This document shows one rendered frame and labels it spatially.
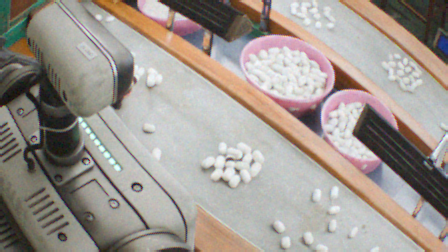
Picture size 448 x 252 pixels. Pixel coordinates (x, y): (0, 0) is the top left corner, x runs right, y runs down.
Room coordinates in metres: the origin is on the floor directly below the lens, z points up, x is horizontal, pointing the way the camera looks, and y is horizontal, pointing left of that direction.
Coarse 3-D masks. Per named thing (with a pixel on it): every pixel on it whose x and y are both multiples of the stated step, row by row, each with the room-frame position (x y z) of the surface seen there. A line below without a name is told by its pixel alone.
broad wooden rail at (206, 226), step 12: (12, 48) 1.54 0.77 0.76; (24, 48) 1.55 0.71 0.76; (204, 216) 1.04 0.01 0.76; (204, 228) 1.00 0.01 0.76; (216, 228) 1.01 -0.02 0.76; (228, 228) 1.03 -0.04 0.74; (204, 240) 0.96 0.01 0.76; (216, 240) 0.97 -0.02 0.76; (228, 240) 0.97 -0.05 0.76; (240, 240) 0.98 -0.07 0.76
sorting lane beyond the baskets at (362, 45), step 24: (288, 0) 1.96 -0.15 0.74; (312, 0) 2.00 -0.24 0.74; (336, 0) 2.04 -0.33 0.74; (312, 24) 1.84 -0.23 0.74; (336, 24) 1.88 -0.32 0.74; (360, 24) 1.93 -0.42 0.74; (336, 48) 1.74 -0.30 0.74; (360, 48) 1.78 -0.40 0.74; (384, 48) 1.82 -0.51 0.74; (384, 72) 1.68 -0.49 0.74; (408, 72) 1.73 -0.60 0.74; (408, 96) 1.60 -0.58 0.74; (432, 96) 1.63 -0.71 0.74; (432, 120) 1.51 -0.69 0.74
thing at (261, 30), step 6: (228, 0) 1.86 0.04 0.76; (264, 0) 1.77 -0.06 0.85; (270, 0) 1.77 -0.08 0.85; (264, 6) 1.77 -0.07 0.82; (270, 6) 1.77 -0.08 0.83; (264, 12) 1.77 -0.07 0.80; (264, 18) 1.77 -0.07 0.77; (258, 24) 1.81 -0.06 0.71; (264, 24) 1.77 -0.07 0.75; (252, 30) 1.79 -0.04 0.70; (258, 30) 1.77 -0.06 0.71; (264, 30) 1.77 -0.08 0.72; (252, 36) 1.78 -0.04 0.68; (258, 36) 1.77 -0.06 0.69; (264, 42) 1.75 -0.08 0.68
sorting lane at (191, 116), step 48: (144, 48) 1.59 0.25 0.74; (144, 96) 1.40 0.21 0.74; (192, 96) 1.43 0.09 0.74; (144, 144) 1.25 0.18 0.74; (192, 144) 1.27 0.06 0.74; (288, 144) 1.31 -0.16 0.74; (192, 192) 1.13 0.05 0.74; (240, 192) 1.15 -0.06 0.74; (288, 192) 1.16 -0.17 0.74; (336, 240) 1.01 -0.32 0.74; (384, 240) 1.01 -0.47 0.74
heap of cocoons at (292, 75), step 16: (256, 64) 1.58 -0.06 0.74; (272, 64) 1.59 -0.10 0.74; (288, 64) 1.61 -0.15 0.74; (304, 64) 1.63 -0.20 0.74; (256, 80) 1.52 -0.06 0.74; (272, 80) 1.52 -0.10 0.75; (288, 80) 1.55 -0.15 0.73; (304, 80) 1.55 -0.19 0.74; (320, 80) 1.56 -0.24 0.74; (288, 96) 1.48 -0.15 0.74; (304, 96) 1.49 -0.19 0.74
